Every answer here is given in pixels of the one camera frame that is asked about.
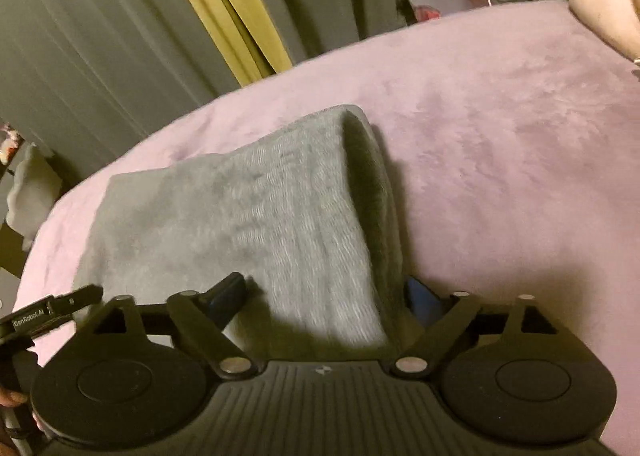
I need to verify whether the red and white plastic bag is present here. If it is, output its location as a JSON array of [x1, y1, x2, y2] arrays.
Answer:
[[399, 0, 495, 27]]

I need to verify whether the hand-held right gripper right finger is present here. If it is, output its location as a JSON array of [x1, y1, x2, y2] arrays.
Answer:
[[390, 276, 540, 380]]

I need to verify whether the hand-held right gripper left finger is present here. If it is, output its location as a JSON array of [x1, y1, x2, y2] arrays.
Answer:
[[75, 272, 254, 382]]

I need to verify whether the white fuzzy chair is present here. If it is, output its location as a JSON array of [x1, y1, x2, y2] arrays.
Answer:
[[6, 142, 62, 243]]

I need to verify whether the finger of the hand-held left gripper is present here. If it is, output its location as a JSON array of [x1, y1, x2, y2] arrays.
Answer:
[[49, 284, 105, 312]]

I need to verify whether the yellow curtain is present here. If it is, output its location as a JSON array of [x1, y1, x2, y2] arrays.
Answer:
[[150, 0, 294, 88]]

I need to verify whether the pink blanket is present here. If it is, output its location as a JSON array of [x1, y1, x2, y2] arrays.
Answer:
[[14, 0, 640, 456]]

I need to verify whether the person's left hand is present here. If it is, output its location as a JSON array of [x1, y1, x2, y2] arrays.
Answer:
[[0, 383, 29, 408]]

